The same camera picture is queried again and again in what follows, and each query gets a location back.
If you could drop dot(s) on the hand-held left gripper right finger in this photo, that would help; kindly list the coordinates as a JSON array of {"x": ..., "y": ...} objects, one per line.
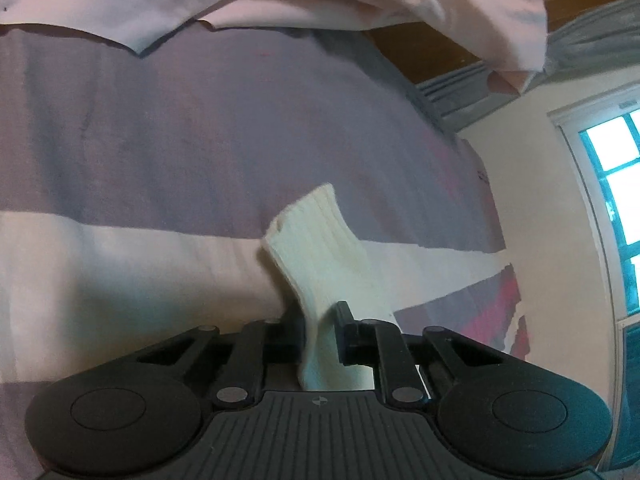
[{"x": 345, "y": 335}]

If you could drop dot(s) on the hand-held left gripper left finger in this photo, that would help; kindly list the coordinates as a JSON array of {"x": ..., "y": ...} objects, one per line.
[{"x": 282, "y": 340}]

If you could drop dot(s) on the white ribbed sock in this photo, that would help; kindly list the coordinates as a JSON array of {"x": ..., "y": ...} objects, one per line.
[{"x": 315, "y": 255}]

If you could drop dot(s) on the striped bed sheet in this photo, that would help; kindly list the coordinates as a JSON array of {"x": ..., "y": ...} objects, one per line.
[{"x": 150, "y": 135}]

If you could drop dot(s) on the grey curtain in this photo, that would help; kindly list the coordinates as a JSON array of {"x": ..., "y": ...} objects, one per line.
[{"x": 590, "y": 30}]

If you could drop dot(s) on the window with white frame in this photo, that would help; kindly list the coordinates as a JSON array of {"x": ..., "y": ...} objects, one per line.
[{"x": 607, "y": 160}]

